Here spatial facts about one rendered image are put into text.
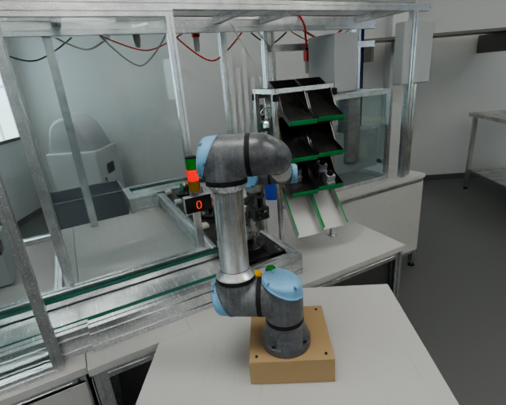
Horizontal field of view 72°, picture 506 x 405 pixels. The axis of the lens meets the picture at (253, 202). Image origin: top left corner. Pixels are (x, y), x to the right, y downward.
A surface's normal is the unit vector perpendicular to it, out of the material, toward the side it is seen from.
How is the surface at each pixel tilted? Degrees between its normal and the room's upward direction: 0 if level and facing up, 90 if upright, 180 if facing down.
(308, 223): 45
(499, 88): 90
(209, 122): 90
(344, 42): 90
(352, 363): 0
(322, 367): 90
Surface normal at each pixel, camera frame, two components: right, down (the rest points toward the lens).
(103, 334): 0.47, 0.27
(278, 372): -0.03, 0.35
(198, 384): -0.07, -0.93
